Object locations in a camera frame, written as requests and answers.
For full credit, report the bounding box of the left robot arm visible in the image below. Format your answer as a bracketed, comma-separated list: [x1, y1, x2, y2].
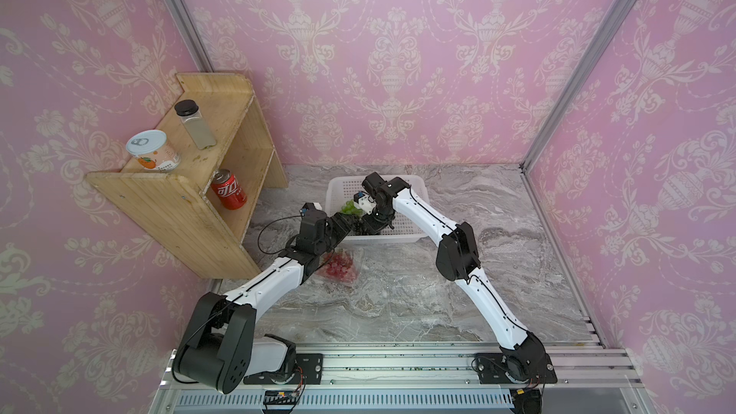
[172, 204, 360, 394]

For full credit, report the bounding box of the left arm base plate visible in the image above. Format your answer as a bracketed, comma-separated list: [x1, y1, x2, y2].
[243, 353, 324, 385]

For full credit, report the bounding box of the red grape bunch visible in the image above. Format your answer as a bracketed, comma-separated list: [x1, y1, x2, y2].
[322, 251, 358, 284]

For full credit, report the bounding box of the white plastic basket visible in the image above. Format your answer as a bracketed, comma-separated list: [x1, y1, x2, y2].
[324, 173, 432, 245]

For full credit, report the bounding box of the clear plastic clamshell container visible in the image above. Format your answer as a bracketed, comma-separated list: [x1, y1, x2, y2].
[315, 248, 362, 285]

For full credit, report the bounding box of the red cola can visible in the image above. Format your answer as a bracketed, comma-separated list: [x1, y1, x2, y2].
[210, 169, 247, 211]

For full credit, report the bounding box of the wooden shelf unit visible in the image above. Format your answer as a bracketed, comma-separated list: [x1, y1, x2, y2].
[86, 73, 289, 279]

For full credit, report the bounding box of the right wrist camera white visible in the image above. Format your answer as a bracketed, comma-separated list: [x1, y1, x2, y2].
[353, 191, 376, 214]

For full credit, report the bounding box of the green grape bunch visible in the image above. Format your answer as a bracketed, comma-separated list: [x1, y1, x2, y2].
[340, 200, 364, 217]

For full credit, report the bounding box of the aluminium rail frame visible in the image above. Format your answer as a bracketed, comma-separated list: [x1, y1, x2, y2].
[151, 342, 656, 413]

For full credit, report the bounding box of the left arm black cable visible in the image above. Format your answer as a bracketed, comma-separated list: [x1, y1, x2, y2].
[256, 215, 304, 257]

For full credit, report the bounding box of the clear bottle black cap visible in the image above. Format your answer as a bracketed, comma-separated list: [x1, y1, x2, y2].
[174, 100, 217, 151]

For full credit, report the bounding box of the black grape bunch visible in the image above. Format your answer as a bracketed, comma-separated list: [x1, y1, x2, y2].
[351, 220, 369, 236]

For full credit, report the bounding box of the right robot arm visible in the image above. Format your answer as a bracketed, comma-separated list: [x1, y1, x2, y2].
[354, 172, 557, 384]

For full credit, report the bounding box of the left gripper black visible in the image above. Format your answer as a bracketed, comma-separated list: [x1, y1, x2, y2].
[315, 211, 356, 257]

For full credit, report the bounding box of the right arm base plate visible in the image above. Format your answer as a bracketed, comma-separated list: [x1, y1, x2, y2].
[471, 353, 559, 387]

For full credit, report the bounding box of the white orange printed can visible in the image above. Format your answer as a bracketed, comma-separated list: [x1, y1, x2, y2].
[126, 130, 180, 173]

